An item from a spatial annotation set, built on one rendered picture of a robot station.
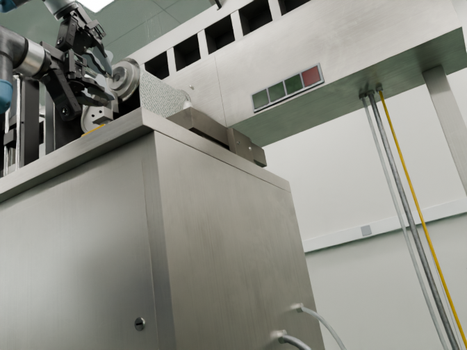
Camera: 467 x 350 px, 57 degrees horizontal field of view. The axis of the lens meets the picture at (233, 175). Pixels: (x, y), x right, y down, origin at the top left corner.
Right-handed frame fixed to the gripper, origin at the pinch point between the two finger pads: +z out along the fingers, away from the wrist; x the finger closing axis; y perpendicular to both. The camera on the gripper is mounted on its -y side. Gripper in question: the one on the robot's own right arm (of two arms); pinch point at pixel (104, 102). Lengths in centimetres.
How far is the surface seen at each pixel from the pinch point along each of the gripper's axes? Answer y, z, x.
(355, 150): 69, 279, -2
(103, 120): 1.5, 8.0, 8.9
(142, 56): 52, 46, 24
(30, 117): 10.2, 1.5, 33.0
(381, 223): 3, 274, -7
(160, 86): 15.7, 23.6, -0.4
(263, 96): 10, 45, -25
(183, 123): -9.8, 9.1, -17.2
